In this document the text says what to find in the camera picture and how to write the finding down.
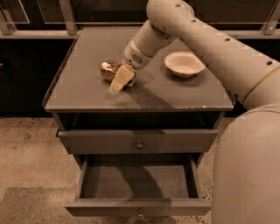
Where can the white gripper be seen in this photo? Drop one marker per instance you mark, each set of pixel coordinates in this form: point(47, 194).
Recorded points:
point(135, 57)

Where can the orange crushed soda can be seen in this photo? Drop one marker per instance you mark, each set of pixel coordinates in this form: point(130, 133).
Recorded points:
point(109, 69)

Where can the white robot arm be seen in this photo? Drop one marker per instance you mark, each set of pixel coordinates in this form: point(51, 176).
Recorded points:
point(246, 169)

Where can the grey drawer cabinet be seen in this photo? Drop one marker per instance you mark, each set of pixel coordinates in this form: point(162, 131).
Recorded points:
point(79, 97)

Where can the grey top drawer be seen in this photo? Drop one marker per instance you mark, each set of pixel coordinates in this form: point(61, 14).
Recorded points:
point(137, 141)

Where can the grey open middle drawer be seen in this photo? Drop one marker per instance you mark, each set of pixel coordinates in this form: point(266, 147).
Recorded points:
point(148, 185)

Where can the white paper bowl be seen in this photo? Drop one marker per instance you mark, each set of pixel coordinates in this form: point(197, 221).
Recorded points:
point(184, 64)

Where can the metal railing frame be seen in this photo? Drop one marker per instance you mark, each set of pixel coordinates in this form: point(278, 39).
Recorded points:
point(259, 16)

